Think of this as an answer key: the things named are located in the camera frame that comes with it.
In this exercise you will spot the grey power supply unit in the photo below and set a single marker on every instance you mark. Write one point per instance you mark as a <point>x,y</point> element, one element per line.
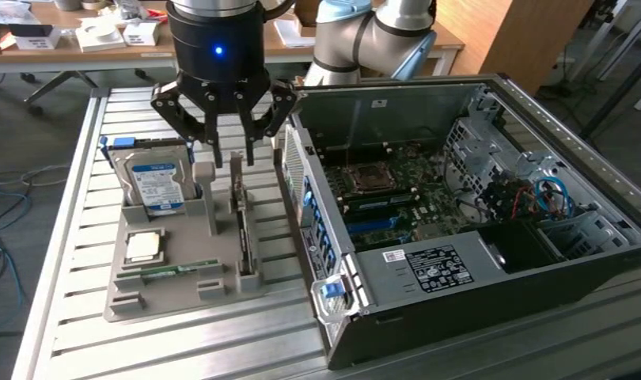
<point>387,277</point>

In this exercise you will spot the open black PC case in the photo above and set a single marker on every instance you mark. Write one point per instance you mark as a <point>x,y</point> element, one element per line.
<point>456,324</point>

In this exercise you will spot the orange packet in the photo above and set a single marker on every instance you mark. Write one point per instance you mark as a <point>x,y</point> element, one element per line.
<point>154,14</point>

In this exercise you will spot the white box with tape roll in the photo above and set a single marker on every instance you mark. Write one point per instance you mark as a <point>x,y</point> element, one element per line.
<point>99,35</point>

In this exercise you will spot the graphics card with metal bracket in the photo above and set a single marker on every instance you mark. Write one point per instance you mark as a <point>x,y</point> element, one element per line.
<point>242,229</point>

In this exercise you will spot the brown cardboard box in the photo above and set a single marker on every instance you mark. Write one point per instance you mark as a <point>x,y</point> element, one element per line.
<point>305,12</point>

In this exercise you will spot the grey plastic parts rack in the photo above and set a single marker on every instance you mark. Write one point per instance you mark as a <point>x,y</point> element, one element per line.
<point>193,245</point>

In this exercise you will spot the grey cup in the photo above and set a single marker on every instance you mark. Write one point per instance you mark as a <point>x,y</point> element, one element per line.
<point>66,4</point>

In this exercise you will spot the blue expansion slot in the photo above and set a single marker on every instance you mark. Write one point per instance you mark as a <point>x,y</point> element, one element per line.
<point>371,226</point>

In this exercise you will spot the beige tape roll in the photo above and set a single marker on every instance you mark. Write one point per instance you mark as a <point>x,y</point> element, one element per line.
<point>93,4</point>

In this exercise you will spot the white box with black insert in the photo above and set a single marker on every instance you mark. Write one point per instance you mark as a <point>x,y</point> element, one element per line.
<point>34,41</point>

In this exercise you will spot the silver CPU chip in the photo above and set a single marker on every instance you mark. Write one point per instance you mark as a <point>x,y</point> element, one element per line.
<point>142,245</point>

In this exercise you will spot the metal CPU socket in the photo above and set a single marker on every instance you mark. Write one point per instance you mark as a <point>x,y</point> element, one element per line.
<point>368,176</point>

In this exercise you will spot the silver disk bay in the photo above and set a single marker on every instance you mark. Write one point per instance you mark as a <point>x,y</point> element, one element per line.
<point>578,237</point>

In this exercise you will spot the wooden desk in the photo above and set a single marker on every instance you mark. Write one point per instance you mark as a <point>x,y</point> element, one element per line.
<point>293,52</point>
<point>66,55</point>

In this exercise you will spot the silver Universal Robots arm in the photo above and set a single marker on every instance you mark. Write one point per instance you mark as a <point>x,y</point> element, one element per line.
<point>340,43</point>

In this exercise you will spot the white labelled box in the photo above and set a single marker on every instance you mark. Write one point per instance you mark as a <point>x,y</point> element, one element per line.
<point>139,35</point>

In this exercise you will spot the hard disk in blue caddy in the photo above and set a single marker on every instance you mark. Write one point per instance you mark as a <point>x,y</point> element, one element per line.
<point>155,182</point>

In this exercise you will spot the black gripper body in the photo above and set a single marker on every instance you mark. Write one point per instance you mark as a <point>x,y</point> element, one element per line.
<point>219,39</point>

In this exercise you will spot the blue case latch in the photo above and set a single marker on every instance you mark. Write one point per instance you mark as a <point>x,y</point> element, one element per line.
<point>332,290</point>

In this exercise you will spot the white paper stack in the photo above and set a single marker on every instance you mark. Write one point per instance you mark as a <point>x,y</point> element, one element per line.
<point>293,35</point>

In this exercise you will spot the black case lock tab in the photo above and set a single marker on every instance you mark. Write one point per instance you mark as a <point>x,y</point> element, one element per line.
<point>308,150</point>

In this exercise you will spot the clear plastic bag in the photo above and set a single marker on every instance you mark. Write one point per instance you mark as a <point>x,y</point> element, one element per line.
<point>7,12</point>

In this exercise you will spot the green motherboard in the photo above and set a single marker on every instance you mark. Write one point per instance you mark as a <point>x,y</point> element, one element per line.
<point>456,217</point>

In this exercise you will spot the wooden cabinet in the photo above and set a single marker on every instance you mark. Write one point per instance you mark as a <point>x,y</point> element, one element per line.
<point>535,47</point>

